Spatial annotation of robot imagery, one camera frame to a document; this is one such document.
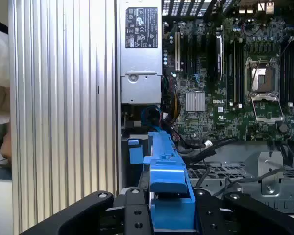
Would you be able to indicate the dark grey PC case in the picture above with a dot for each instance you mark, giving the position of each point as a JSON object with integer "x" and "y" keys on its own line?
{"x": 250, "y": 148}

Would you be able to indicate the thin metal locking lever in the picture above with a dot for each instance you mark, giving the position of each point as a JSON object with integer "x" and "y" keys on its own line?
{"x": 256, "y": 71}

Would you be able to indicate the metal disk bay cage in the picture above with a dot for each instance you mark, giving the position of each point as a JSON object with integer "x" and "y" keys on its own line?
{"x": 272, "y": 193}

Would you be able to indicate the silver finned heatsink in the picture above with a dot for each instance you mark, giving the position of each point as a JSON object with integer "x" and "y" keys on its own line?
{"x": 195, "y": 101}

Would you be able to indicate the CPU socket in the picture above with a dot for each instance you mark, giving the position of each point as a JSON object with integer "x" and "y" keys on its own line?
{"x": 262, "y": 78}

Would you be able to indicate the silver power supply unit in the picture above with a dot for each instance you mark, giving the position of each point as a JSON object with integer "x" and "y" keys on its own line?
{"x": 140, "y": 88}

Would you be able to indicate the white expansion slot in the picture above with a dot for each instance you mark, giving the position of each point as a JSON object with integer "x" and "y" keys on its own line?
{"x": 177, "y": 51}

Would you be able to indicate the metal socket cover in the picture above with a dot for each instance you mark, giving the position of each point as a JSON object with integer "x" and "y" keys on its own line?
{"x": 269, "y": 118}

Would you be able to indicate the hard disk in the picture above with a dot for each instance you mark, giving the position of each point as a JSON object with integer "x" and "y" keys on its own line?
{"x": 171, "y": 176}

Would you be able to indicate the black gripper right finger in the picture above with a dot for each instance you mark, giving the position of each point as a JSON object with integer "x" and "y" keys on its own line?
{"x": 210, "y": 215}

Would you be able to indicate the green motherboard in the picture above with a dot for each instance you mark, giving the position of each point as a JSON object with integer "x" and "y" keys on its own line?
{"x": 210, "y": 122}

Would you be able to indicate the person's hand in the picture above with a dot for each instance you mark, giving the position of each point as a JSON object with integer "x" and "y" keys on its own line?
{"x": 6, "y": 147}

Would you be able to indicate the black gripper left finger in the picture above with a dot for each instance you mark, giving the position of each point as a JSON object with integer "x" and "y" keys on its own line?
{"x": 134, "y": 215}

